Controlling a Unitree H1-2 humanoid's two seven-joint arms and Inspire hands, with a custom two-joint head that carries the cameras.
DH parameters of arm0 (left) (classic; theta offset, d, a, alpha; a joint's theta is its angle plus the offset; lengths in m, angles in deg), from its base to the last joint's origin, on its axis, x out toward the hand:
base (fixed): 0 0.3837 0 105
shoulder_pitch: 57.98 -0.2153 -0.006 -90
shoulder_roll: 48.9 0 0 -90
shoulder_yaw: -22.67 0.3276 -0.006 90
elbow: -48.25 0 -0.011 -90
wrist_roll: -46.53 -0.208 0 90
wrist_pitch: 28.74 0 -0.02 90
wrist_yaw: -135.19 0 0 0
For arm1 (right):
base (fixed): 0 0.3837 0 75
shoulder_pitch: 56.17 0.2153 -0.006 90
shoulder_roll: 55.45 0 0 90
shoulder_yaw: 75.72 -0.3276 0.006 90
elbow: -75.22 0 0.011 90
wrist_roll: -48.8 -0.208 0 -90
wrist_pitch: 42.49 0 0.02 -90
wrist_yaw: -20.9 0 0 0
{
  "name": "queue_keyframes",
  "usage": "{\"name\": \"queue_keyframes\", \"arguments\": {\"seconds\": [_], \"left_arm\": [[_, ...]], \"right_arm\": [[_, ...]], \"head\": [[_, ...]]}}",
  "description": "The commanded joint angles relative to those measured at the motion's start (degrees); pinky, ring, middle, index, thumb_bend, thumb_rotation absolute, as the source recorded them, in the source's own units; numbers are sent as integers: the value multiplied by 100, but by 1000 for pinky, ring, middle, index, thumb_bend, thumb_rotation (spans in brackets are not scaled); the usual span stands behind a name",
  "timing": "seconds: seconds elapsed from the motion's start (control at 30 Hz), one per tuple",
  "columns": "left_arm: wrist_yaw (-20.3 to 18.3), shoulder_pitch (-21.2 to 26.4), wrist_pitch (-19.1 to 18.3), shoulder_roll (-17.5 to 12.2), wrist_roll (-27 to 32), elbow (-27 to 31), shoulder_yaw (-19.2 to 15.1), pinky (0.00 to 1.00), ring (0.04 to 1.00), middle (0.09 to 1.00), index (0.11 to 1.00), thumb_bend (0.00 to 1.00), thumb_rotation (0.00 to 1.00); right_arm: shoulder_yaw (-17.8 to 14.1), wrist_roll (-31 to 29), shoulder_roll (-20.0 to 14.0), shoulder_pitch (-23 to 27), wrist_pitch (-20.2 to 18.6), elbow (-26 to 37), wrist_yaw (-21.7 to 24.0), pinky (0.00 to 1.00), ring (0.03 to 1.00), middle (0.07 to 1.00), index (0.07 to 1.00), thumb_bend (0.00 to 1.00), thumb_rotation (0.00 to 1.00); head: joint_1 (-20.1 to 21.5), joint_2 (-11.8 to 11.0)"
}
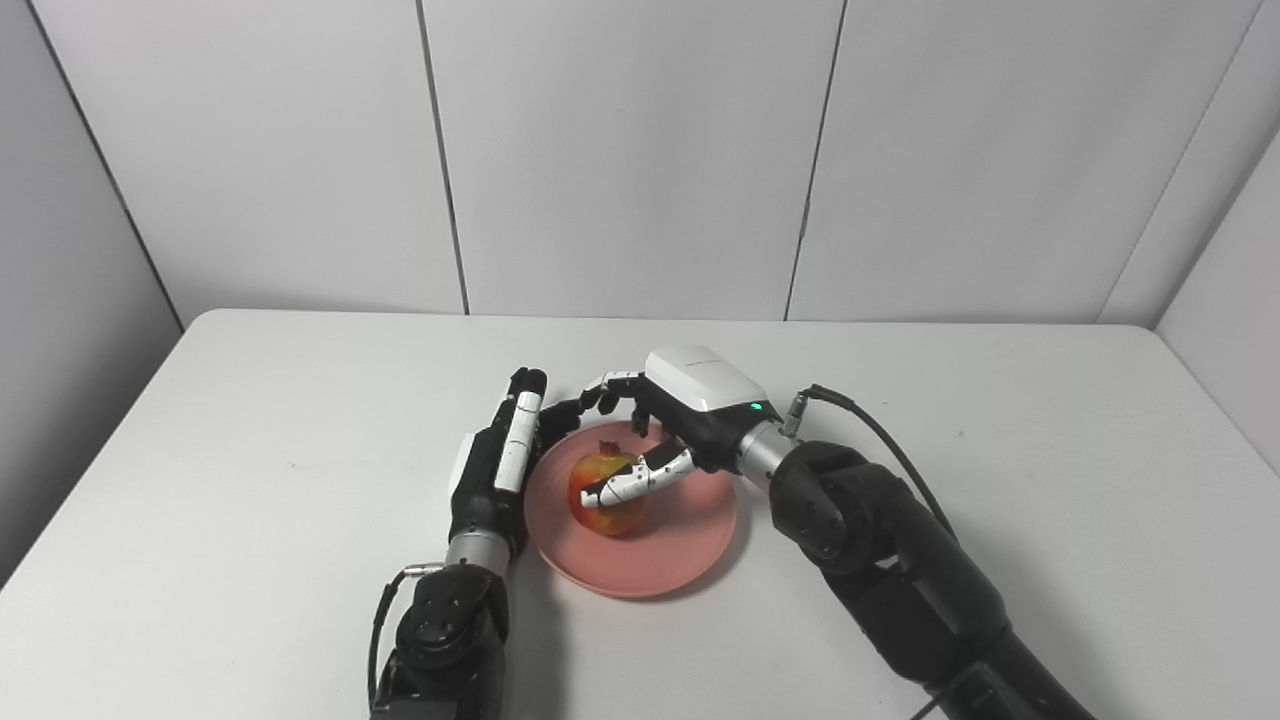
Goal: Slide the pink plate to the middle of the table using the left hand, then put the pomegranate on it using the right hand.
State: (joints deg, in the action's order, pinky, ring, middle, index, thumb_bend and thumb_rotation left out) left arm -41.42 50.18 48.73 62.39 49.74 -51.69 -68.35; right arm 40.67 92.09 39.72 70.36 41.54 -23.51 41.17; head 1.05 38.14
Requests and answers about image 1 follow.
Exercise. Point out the pink round plate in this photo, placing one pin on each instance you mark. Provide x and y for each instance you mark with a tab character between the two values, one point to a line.
660	545

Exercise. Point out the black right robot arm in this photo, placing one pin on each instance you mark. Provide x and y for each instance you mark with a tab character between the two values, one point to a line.
900	570

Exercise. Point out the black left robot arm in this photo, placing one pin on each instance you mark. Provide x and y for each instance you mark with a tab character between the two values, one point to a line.
450	630

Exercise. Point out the red pomegranate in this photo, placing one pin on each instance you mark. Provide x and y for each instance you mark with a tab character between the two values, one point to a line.
610	520

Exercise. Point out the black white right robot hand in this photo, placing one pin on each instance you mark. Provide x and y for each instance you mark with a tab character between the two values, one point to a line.
700	395

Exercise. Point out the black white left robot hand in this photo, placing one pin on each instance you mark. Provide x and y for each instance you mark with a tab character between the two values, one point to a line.
485	480

